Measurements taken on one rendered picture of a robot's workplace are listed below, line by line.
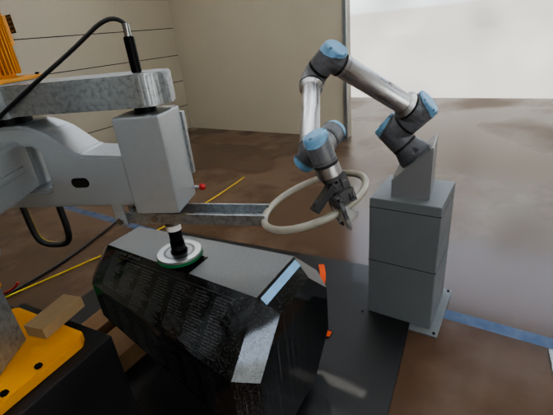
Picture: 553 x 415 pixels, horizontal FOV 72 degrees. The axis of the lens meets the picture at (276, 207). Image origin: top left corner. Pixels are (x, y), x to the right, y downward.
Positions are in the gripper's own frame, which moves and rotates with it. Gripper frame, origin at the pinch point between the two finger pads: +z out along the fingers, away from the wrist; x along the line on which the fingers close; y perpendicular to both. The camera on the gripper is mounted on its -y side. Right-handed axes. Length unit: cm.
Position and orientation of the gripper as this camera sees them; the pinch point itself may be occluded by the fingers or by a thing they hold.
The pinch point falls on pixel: (344, 226)
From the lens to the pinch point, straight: 144.7
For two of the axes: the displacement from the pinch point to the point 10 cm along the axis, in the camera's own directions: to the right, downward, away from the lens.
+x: -3.2, -2.2, 9.2
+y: 8.6, -4.8, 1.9
